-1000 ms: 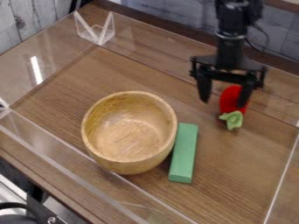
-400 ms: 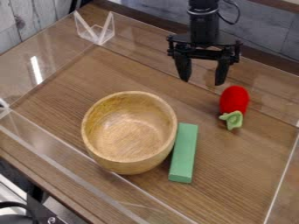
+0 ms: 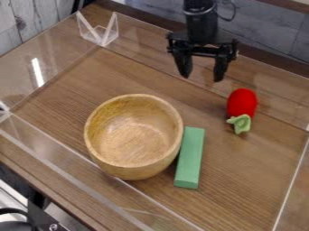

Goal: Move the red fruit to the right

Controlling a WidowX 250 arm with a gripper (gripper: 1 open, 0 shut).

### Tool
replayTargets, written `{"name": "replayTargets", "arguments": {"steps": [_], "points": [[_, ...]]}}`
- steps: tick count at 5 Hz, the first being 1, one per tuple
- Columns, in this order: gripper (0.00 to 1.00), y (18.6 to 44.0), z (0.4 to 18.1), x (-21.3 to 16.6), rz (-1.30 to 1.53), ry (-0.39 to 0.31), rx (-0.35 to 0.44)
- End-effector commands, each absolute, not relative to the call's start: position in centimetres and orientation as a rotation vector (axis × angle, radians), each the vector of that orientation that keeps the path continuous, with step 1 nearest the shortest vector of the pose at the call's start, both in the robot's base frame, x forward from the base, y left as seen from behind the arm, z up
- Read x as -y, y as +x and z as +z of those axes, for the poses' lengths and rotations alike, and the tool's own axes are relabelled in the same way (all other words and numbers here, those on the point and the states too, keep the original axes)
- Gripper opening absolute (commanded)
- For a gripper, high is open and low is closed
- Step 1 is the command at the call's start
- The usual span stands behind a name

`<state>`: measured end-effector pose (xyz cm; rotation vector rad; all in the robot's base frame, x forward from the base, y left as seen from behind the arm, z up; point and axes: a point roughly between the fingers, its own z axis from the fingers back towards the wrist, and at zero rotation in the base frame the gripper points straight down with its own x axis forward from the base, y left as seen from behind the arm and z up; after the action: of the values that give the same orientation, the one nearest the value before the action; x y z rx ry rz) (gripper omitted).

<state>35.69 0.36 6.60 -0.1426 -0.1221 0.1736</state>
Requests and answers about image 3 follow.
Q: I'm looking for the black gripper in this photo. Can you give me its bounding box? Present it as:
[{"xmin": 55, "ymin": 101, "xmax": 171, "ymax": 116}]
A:
[{"xmin": 167, "ymin": 31, "xmax": 239, "ymax": 82}]

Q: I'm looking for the red felt fruit green leaf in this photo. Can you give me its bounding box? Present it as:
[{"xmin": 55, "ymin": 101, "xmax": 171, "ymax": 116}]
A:
[{"xmin": 226, "ymin": 88, "xmax": 258, "ymax": 134}]

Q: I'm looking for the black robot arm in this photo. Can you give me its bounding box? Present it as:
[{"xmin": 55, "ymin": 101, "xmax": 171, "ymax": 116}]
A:
[{"xmin": 167, "ymin": 0, "xmax": 239, "ymax": 82}]

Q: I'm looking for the wooden bowl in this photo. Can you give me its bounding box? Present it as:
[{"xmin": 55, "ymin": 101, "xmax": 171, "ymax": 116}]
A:
[{"xmin": 83, "ymin": 94, "xmax": 183, "ymax": 180}]

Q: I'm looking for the green rectangular block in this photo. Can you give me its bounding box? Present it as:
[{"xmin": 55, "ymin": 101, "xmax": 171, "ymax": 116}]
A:
[{"xmin": 174, "ymin": 126, "xmax": 204, "ymax": 189}]

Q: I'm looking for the black stand with cable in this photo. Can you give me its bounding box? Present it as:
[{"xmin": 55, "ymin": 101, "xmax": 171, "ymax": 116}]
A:
[{"xmin": 0, "ymin": 163, "xmax": 65, "ymax": 231}]

